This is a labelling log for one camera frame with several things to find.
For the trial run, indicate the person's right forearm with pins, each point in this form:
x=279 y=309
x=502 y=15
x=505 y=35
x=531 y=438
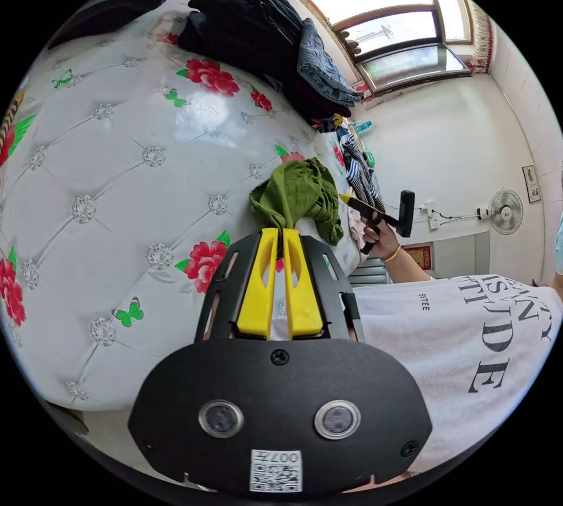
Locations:
x=402 y=264

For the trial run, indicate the green vest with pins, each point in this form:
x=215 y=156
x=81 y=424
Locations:
x=298 y=194

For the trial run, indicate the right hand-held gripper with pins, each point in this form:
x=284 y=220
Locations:
x=374 y=212

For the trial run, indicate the pile of striped clothes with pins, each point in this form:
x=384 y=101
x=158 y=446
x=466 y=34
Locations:
x=361 y=176

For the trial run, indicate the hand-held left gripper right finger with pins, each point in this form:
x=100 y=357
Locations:
x=302 y=290

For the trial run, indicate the person's body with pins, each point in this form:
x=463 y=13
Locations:
x=462 y=361

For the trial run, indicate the window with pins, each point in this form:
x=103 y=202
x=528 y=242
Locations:
x=396 y=26

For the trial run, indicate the white fan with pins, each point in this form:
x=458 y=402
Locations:
x=506 y=211

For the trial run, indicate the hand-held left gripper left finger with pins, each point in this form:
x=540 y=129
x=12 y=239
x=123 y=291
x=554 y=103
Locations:
x=256 y=286

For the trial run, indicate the person's right hand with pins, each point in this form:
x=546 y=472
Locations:
x=383 y=238

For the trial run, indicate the framed wall picture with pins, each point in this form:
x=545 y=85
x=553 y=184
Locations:
x=531 y=189

